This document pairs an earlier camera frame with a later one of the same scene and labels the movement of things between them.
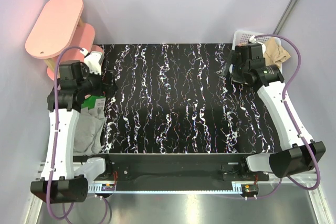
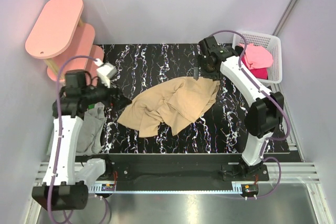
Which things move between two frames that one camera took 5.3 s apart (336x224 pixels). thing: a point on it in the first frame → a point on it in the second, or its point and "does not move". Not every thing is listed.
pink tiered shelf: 60,28 does not move
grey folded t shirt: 88,129 does not move
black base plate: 190,168 does not move
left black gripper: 110,87 → 118,102
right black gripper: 234,58 → 214,76
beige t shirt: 273,53 → 171,106
